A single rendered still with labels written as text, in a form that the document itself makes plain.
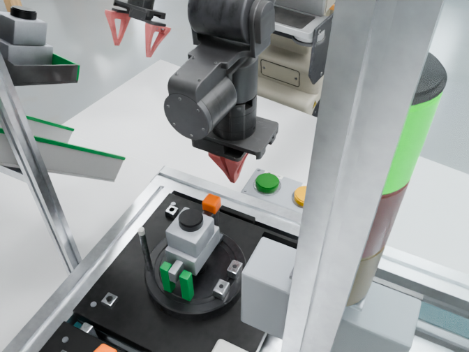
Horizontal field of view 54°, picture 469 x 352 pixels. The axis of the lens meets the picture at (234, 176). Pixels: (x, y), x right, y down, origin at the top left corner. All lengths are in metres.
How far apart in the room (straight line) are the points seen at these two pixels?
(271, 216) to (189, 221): 0.21
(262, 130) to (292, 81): 0.71
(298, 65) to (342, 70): 1.09
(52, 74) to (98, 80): 2.33
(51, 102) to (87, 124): 1.71
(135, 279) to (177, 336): 0.11
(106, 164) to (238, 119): 0.27
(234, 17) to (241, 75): 0.07
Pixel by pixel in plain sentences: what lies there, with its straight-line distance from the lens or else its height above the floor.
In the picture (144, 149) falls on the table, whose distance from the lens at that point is 1.03.
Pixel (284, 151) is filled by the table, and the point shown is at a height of 0.86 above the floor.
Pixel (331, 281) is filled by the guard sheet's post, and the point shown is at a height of 1.32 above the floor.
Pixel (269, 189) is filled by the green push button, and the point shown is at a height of 0.97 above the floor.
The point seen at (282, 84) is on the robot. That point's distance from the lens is 1.31.
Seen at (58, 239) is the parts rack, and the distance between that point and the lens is 0.71.
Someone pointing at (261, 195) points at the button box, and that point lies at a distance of 0.77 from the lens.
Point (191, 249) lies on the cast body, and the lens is 0.56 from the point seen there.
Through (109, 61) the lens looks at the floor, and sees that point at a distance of 3.11.
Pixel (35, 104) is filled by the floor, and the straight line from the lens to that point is 2.85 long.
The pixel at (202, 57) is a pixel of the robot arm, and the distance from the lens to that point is 0.50.
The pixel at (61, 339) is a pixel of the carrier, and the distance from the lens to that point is 0.65.
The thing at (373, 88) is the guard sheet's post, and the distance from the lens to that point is 0.17.
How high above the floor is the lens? 1.52
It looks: 44 degrees down
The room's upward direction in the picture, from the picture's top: straight up
